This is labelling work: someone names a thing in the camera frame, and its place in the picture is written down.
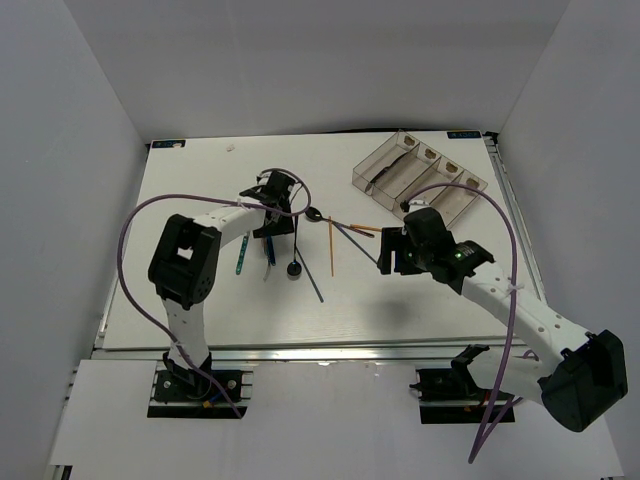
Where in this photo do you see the orange chopstick crosswise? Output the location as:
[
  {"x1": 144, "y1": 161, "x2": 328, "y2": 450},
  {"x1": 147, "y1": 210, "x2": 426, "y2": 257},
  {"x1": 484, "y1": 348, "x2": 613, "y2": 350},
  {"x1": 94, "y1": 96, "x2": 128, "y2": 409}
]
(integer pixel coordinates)
[{"x1": 350, "y1": 224, "x2": 382, "y2": 233}]

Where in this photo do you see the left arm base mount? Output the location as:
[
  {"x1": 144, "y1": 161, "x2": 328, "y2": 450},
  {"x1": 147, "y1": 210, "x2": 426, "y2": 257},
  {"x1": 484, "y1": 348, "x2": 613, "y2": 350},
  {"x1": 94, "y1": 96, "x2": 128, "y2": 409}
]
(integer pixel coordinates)
[{"x1": 147, "y1": 352, "x2": 252, "y2": 420}]

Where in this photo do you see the right blue corner marker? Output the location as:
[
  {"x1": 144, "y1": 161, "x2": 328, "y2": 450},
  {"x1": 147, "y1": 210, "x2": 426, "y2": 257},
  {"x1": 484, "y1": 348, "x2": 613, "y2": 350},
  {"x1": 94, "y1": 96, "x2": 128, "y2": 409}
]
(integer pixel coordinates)
[{"x1": 446, "y1": 130, "x2": 482, "y2": 140}]

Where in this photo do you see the smoky clear divided organizer tray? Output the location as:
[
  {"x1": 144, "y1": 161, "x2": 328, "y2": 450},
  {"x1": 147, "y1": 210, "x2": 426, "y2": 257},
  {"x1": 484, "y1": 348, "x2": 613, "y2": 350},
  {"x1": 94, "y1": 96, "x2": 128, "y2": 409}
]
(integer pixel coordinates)
[{"x1": 352, "y1": 130, "x2": 488, "y2": 227}]

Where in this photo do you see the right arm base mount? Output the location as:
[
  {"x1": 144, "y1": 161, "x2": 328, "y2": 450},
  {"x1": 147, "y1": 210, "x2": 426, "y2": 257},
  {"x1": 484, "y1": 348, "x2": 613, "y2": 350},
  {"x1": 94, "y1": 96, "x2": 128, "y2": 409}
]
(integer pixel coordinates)
[{"x1": 409, "y1": 344, "x2": 491, "y2": 425}]

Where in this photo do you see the blue chopstick lower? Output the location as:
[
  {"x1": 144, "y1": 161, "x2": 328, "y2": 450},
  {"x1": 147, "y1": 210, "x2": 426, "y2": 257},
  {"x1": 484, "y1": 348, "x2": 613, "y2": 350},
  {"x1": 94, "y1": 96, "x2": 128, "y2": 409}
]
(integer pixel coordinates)
[{"x1": 294, "y1": 246, "x2": 325, "y2": 303}]

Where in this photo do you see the blue knife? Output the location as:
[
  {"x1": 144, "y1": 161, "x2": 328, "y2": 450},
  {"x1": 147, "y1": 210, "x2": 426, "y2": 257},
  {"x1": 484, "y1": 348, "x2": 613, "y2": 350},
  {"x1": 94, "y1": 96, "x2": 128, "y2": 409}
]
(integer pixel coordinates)
[{"x1": 265, "y1": 236, "x2": 276, "y2": 266}]

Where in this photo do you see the green handled fork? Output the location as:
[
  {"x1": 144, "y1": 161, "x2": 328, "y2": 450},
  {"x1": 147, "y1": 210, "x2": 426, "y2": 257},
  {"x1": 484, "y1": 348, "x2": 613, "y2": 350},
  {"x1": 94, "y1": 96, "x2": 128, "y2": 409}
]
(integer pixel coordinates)
[{"x1": 235, "y1": 233, "x2": 251, "y2": 276}]

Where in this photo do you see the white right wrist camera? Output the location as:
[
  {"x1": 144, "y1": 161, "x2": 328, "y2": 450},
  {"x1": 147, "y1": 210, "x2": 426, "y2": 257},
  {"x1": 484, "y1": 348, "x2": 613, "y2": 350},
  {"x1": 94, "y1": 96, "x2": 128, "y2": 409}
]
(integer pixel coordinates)
[{"x1": 399, "y1": 199, "x2": 430, "y2": 214}]

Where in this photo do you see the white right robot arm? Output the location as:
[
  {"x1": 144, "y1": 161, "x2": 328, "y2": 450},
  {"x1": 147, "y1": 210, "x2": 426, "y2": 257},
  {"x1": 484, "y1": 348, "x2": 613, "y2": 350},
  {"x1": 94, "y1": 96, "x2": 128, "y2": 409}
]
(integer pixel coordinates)
[{"x1": 377, "y1": 207, "x2": 628, "y2": 432}]

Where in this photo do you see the black spoon near tray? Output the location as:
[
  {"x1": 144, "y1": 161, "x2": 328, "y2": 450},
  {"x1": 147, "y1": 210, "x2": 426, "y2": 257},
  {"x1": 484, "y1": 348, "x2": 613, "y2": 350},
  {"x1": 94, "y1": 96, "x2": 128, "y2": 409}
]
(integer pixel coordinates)
[{"x1": 304, "y1": 206, "x2": 350, "y2": 229}]

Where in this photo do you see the black spoon long handle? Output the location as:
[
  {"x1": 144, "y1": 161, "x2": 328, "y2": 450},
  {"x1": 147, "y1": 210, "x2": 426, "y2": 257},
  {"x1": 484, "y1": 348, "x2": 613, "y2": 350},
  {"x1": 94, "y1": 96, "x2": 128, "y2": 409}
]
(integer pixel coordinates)
[{"x1": 286, "y1": 218, "x2": 302, "y2": 280}]

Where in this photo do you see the aluminium table edge rail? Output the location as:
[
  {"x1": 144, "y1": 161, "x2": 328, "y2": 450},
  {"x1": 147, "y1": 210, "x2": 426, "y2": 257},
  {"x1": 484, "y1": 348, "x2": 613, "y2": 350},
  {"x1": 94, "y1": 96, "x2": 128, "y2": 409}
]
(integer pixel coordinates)
[{"x1": 90, "y1": 325, "x2": 506, "y2": 362}]

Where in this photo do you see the black steak knife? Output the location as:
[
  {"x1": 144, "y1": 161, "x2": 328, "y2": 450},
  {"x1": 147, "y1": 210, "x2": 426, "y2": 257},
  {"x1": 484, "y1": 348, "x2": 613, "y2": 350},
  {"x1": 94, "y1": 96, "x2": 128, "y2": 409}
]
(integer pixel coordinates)
[{"x1": 364, "y1": 152, "x2": 410, "y2": 194}]

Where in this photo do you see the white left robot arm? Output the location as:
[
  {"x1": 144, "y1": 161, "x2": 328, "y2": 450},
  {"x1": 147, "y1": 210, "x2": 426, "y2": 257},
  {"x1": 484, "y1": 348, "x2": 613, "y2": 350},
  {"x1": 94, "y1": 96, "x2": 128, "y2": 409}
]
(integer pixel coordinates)
[{"x1": 148, "y1": 170, "x2": 297, "y2": 399}]

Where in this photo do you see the left blue corner marker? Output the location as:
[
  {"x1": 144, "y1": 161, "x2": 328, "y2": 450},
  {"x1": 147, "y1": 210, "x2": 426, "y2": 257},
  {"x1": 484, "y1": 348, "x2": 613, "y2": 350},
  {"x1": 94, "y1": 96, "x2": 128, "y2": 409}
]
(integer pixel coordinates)
[{"x1": 150, "y1": 139, "x2": 186, "y2": 149}]

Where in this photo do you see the orange chopstick upright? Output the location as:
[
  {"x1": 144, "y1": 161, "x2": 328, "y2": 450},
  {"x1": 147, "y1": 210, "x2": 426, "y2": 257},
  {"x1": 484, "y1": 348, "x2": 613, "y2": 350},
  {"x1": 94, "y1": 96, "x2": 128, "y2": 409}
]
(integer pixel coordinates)
[{"x1": 328, "y1": 217, "x2": 335, "y2": 278}]

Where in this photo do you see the blue corner marker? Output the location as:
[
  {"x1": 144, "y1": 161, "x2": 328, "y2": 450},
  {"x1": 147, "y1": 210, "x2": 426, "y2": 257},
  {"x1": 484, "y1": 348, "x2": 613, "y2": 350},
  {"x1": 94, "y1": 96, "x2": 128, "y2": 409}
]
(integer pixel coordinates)
[
  {"x1": 446, "y1": 130, "x2": 482, "y2": 140},
  {"x1": 150, "y1": 139, "x2": 186, "y2": 149}
]

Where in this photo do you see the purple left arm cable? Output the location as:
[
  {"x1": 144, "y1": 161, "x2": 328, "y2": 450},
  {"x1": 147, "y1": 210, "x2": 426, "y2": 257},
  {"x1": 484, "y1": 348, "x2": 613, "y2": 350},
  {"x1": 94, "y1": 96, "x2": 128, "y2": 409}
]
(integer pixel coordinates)
[{"x1": 115, "y1": 167, "x2": 312, "y2": 419}]

